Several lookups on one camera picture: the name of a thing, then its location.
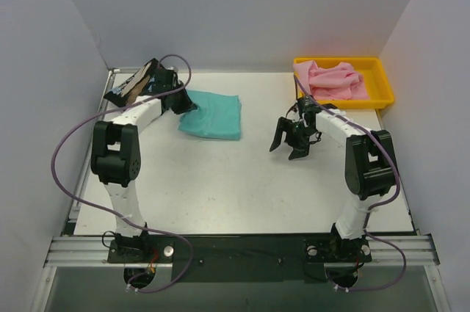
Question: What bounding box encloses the teal t shirt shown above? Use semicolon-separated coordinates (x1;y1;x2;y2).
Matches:
178;90;242;141

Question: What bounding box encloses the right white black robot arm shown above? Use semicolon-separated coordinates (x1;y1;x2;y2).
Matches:
270;96;400;260

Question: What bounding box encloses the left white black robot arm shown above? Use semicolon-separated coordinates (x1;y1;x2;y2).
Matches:
90;62;197;262

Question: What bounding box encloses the folded black printed t shirt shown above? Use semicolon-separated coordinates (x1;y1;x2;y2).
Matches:
104;58;159;108

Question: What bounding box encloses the pink t shirt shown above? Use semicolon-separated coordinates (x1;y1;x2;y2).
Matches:
293;60;369;101

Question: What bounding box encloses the yellow plastic tray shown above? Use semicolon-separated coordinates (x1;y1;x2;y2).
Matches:
293;57;394;109

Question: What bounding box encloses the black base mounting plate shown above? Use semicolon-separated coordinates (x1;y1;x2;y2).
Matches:
106;233;372;287

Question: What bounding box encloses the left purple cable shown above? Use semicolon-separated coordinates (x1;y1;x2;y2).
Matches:
50;54;195;294

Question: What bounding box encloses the aluminium front rail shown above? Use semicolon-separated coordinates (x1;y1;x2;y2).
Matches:
44;236;440;267

